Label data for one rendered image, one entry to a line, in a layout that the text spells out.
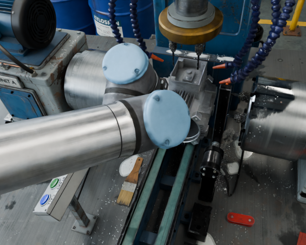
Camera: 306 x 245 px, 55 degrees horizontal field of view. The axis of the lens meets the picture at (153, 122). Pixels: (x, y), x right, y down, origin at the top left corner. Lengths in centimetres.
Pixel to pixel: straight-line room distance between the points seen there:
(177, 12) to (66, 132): 54
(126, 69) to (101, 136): 21
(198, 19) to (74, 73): 46
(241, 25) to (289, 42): 223
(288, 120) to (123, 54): 51
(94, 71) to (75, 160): 64
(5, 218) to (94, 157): 82
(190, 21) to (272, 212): 68
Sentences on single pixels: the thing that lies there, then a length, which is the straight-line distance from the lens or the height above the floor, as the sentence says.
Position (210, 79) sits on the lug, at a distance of 104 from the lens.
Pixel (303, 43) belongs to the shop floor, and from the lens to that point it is 332.
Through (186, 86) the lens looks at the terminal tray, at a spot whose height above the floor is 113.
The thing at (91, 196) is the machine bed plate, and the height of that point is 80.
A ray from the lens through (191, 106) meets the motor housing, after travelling 93.
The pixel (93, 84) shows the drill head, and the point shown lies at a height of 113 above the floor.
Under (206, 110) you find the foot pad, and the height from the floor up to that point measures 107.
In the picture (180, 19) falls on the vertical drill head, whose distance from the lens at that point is 82.
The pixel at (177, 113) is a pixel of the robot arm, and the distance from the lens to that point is 45.
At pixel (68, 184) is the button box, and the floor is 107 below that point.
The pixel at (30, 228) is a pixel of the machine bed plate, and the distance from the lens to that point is 115.
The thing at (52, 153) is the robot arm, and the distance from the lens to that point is 38.
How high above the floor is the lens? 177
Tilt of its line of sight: 49 degrees down
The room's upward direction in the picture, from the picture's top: 6 degrees counter-clockwise
